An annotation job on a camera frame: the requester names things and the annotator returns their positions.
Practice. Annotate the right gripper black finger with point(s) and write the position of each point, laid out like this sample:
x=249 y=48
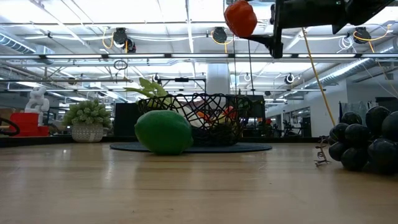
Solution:
x=264 y=38

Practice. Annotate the orange-red bumpy fruit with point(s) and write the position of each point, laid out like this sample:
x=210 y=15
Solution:
x=240 y=18

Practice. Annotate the green celery stalk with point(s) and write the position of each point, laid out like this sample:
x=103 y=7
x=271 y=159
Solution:
x=152 y=88

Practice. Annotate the green lime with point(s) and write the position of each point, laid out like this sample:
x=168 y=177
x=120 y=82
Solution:
x=163 y=132

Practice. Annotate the black grape bunch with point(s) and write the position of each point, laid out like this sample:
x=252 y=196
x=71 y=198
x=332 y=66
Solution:
x=367 y=143

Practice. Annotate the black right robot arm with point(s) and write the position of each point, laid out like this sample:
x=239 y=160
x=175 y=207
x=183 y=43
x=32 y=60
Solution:
x=367 y=9

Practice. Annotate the black perforated computer tower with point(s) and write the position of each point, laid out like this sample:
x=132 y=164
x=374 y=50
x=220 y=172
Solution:
x=258 y=107

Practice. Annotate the grey hanging cloth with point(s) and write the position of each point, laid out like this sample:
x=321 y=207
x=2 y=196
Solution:
x=354 y=107

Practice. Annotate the dark round placemat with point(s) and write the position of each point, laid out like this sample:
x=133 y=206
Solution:
x=233 y=147

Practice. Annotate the black cabinet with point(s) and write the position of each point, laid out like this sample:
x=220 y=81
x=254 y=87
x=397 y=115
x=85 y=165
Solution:
x=126 y=119

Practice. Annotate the potted green succulent plant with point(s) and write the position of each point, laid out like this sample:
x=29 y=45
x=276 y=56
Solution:
x=87 y=119

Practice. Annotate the red box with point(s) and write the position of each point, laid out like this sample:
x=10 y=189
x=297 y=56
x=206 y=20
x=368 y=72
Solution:
x=28 y=126

